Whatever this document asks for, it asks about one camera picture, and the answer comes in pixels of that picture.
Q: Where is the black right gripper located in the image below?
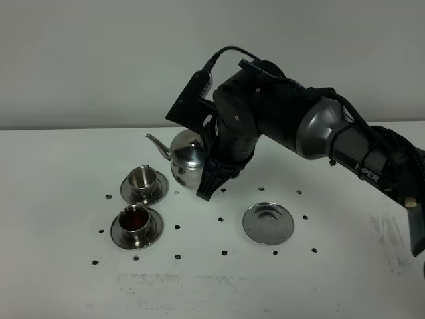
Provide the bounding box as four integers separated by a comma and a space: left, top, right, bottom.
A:
196, 71, 261, 201

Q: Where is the stainless steel teapot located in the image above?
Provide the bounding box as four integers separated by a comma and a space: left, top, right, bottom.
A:
145, 130, 207, 189

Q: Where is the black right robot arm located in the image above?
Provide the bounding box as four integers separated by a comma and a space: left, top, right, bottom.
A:
197, 60, 424, 255

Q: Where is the far stainless steel teacup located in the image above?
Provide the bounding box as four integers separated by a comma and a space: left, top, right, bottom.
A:
127, 165, 158, 197

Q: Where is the stainless steel teacup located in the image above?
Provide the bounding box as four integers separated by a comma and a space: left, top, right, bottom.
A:
118, 205, 152, 235
127, 165, 158, 197

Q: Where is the steel teapot saucer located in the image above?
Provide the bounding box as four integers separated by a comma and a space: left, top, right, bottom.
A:
242, 202, 295, 246

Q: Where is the near stainless steel teacup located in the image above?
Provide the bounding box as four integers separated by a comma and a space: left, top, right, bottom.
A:
118, 205, 152, 235

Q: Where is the far steel saucer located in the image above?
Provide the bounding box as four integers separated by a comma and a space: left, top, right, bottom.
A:
120, 171, 169, 206

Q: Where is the near steel saucer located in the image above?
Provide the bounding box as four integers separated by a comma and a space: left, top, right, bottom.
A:
110, 207, 164, 250

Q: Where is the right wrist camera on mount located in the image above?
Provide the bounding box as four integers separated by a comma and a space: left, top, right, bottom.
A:
165, 70, 218, 136

